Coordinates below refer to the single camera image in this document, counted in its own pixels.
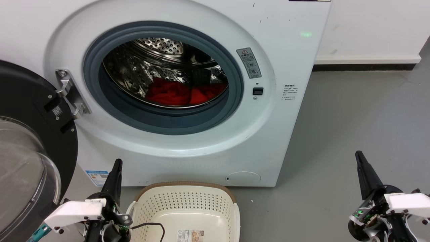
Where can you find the paper label with barcode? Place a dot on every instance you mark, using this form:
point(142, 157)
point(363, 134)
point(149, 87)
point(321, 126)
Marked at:
point(190, 236)

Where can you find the blue energy label sticker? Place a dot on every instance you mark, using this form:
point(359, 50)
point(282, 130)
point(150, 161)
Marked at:
point(97, 177)

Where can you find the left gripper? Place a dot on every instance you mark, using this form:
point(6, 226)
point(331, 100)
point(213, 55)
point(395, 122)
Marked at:
point(112, 218)

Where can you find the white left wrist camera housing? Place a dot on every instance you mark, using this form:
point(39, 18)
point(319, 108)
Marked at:
point(72, 212)

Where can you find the cream perforated laundry basket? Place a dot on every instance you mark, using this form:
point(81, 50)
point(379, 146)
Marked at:
point(188, 211)

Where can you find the small printed text label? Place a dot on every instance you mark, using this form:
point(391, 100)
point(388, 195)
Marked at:
point(289, 92)

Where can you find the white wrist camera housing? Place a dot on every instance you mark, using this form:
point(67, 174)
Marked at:
point(408, 201)
point(72, 212)

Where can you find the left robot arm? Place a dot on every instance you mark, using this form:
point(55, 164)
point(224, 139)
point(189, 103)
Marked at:
point(39, 232)

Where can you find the red cloth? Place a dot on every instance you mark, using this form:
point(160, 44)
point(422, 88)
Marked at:
point(168, 94)

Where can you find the silver metal door hinge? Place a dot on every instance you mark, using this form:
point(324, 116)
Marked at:
point(69, 92)

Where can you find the stainless steel washing machine drum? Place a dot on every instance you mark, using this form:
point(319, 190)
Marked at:
point(134, 70)

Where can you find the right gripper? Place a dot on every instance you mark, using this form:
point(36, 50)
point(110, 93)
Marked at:
point(373, 218)

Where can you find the white front-load washing machine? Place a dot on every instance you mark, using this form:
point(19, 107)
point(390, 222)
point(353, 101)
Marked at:
point(188, 158)

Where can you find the round drain filter cap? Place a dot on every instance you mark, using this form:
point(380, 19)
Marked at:
point(243, 178)

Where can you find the grey warning sticker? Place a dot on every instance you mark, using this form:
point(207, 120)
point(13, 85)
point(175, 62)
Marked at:
point(249, 63)

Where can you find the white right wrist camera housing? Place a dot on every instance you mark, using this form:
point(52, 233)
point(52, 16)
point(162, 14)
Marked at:
point(408, 201)

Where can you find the small QR code sticker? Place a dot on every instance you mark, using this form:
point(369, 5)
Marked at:
point(57, 111)

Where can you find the black door latch slot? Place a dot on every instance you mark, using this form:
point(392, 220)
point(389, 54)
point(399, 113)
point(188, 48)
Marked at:
point(258, 91)

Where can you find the black round washer door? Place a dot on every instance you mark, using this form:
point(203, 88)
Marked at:
point(27, 101)

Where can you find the grey rubber door gasket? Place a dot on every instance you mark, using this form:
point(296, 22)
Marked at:
point(161, 122)

